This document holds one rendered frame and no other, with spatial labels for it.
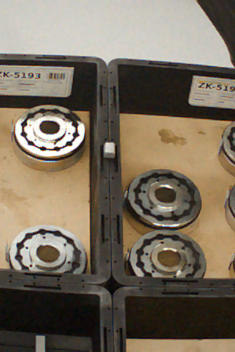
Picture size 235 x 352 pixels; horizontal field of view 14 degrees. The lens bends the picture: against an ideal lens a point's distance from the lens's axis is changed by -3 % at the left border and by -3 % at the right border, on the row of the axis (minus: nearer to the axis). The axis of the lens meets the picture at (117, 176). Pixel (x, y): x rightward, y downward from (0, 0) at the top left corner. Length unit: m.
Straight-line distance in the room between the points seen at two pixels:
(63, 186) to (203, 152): 0.22
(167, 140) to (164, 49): 0.38
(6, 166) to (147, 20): 0.58
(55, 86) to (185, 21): 0.51
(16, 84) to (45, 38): 0.37
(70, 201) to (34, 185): 0.06
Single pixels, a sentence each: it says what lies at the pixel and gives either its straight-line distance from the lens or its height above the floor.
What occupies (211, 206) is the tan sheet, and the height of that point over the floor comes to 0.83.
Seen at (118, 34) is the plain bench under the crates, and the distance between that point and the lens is 1.82.
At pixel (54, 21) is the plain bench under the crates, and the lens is 1.84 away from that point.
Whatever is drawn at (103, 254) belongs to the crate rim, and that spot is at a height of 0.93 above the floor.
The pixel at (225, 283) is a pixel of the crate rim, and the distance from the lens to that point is 1.18.
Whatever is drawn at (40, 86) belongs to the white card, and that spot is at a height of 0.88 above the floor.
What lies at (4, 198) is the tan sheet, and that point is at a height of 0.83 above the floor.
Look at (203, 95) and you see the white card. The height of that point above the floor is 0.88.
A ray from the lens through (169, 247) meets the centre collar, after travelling 1.28.
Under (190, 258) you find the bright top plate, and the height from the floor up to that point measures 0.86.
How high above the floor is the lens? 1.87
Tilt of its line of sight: 48 degrees down
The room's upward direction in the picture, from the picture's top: 9 degrees clockwise
